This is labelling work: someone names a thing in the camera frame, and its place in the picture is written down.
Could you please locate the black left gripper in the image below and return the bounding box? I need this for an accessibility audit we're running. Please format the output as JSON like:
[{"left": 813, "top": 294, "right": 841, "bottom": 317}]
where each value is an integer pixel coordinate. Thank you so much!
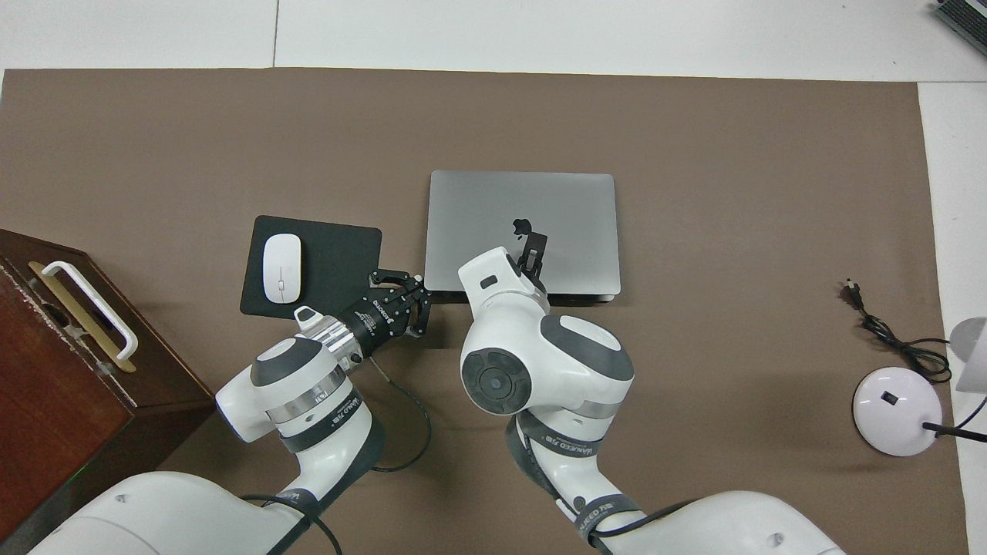
[{"left": 343, "top": 271, "right": 433, "bottom": 359}]

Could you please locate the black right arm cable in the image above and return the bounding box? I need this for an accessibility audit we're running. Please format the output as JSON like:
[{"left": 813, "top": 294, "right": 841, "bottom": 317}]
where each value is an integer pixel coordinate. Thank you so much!
[{"left": 590, "top": 499, "right": 699, "bottom": 555}]

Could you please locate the white box handle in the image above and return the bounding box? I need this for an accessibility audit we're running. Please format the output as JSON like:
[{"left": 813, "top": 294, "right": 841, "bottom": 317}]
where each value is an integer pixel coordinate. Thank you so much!
[{"left": 41, "top": 261, "right": 139, "bottom": 361}]

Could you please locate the brown table mat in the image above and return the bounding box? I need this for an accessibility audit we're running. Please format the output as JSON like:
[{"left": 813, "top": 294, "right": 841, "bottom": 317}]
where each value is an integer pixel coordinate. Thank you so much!
[{"left": 0, "top": 68, "right": 968, "bottom": 555}]

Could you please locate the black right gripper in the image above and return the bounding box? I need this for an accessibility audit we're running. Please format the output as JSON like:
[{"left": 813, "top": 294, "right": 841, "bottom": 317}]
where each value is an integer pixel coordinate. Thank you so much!
[{"left": 517, "top": 234, "right": 550, "bottom": 294}]

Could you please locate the white desk lamp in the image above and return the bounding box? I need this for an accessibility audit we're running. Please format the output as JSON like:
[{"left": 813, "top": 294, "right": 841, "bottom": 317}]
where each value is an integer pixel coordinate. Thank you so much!
[{"left": 852, "top": 316, "right": 987, "bottom": 457}]

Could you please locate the black mouse pad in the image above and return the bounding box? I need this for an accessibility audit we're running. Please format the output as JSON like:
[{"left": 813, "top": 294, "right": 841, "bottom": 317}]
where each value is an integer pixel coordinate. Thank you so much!
[{"left": 240, "top": 215, "right": 383, "bottom": 319}]

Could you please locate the silver laptop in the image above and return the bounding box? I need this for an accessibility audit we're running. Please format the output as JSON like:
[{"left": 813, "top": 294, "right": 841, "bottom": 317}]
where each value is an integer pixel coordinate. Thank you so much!
[{"left": 424, "top": 170, "right": 622, "bottom": 303}]

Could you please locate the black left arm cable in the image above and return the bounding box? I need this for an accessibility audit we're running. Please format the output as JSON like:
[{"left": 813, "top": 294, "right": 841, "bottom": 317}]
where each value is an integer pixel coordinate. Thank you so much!
[{"left": 239, "top": 358, "right": 433, "bottom": 555}]

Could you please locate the dark brown wooden box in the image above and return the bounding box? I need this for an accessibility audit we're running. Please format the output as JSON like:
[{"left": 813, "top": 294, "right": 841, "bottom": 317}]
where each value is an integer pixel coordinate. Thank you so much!
[{"left": 0, "top": 228, "right": 215, "bottom": 540}]

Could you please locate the grey ribbed device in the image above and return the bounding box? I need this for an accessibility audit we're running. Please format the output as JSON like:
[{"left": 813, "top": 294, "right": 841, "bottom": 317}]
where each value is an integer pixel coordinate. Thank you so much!
[{"left": 935, "top": 0, "right": 987, "bottom": 56}]

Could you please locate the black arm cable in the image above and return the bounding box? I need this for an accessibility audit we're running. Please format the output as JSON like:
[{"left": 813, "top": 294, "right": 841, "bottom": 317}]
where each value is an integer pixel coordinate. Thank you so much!
[
  {"left": 239, "top": 358, "right": 433, "bottom": 555},
  {"left": 590, "top": 499, "right": 699, "bottom": 555}
]

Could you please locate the white computer mouse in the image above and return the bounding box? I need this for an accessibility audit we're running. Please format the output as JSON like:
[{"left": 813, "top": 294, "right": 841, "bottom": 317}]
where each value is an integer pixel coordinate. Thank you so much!
[{"left": 262, "top": 234, "right": 301, "bottom": 304}]

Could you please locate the black lamp power cable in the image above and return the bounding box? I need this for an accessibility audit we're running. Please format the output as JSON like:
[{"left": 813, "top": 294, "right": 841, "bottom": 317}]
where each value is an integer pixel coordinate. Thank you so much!
[{"left": 839, "top": 279, "right": 987, "bottom": 439}]

